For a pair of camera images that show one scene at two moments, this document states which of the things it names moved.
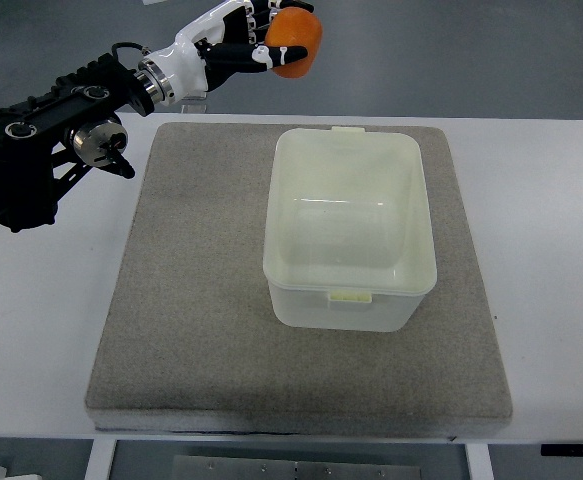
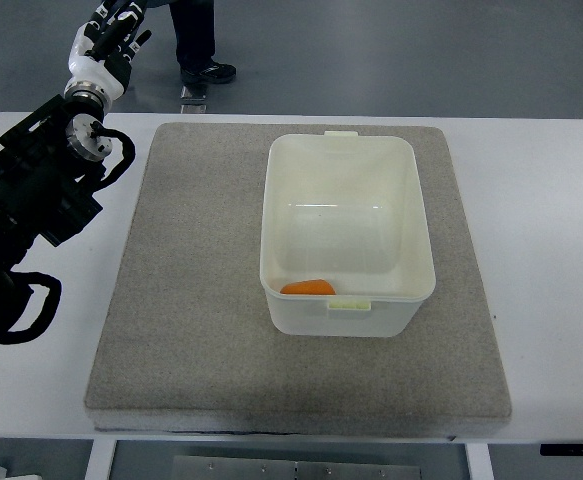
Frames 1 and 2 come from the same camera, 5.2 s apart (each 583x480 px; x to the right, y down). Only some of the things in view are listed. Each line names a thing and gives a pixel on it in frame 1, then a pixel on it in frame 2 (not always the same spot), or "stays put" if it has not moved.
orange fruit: x=295 y=27 -> x=308 y=287
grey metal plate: x=231 y=468 stays put
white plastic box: x=348 y=243 stays put
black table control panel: x=577 y=450 stays put
